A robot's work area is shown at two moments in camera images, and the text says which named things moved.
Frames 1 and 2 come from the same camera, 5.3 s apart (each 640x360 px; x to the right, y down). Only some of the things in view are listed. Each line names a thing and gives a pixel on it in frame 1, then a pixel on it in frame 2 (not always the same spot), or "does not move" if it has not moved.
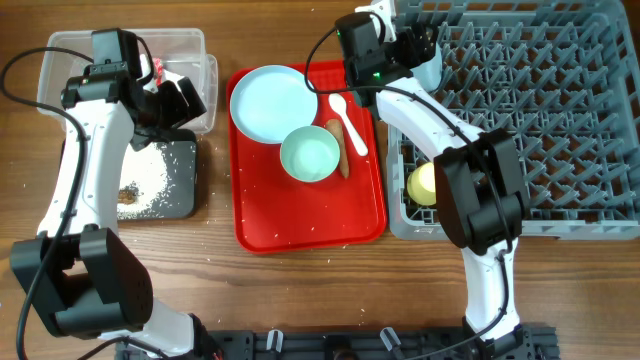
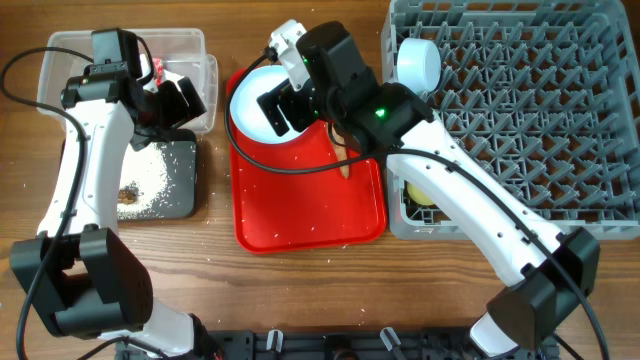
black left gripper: (179, 109) does not move
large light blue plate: (270, 101) does not move
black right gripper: (423, 48) to (291, 109)
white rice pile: (147, 169) does not move
